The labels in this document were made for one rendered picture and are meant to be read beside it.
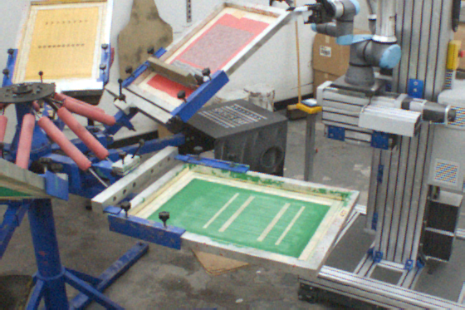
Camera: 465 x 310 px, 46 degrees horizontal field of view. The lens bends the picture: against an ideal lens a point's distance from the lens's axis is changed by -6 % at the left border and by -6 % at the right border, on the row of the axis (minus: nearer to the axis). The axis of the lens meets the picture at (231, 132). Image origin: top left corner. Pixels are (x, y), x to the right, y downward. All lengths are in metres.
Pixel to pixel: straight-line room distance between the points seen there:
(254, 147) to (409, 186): 0.85
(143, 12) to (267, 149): 2.25
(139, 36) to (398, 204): 2.81
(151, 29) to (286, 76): 1.74
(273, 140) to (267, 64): 2.84
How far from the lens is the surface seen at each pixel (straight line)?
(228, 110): 3.27
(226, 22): 3.19
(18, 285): 1.92
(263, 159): 3.15
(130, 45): 4.97
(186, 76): 2.73
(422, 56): 2.83
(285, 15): 2.91
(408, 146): 3.00
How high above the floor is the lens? 2.03
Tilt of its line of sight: 21 degrees down
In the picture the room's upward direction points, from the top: straight up
